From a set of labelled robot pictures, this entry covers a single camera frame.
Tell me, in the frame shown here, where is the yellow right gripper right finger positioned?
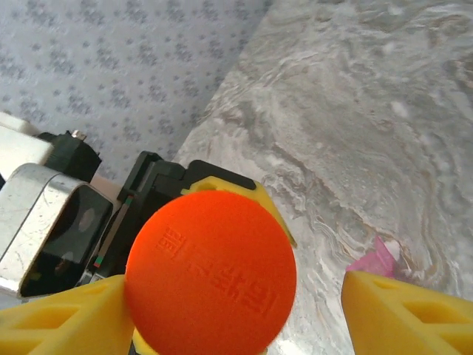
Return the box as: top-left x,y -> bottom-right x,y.
341,269 -> 473,355

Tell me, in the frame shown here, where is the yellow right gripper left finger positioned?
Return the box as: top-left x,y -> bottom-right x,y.
0,275 -> 134,355

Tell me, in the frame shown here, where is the orange bottle cap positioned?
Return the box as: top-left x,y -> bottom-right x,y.
125,190 -> 298,355

